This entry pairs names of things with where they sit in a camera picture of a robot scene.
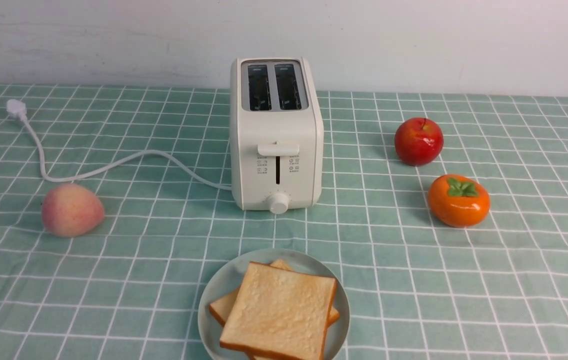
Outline toasted bread slice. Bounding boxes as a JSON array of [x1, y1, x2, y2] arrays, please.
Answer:
[[208, 258, 341, 360], [219, 261, 339, 360]]

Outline white two-slot toaster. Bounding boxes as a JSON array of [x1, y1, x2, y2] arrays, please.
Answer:
[[229, 57, 325, 215]]

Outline light green round plate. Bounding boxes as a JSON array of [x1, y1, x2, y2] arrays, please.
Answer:
[[198, 248, 351, 360]]

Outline red apple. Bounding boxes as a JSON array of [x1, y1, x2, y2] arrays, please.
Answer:
[[394, 117, 444, 167]]

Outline orange persimmon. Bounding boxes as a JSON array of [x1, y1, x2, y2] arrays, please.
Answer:
[[426, 174, 491, 228]]

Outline pink peach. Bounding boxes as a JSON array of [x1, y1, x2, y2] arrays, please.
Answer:
[[41, 183, 105, 239]]

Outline green checkered tablecloth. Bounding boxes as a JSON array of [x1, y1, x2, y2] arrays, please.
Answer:
[[0, 84, 568, 360]]

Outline white power cable with plug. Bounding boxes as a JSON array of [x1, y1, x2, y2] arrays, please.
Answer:
[[6, 99, 233, 192]]

